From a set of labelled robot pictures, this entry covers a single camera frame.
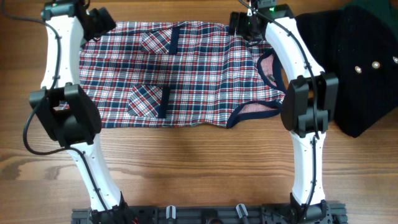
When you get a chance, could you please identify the plaid sleeveless dress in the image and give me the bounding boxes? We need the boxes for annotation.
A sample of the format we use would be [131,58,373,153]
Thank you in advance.
[80,21,285,128]

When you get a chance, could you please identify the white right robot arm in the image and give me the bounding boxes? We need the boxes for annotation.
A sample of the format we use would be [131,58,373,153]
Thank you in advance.
[229,1,345,223]

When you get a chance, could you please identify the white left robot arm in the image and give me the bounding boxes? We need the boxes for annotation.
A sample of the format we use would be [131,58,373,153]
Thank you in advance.
[29,1,139,223]

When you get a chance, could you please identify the black knit jacket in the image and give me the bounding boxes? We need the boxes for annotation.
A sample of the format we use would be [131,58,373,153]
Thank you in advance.
[295,6,397,138]

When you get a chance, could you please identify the green garment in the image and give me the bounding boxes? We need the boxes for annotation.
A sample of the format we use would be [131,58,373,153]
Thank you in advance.
[341,0,397,29]

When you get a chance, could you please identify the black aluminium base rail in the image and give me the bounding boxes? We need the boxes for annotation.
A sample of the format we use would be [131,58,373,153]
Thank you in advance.
[70,203,348,224]

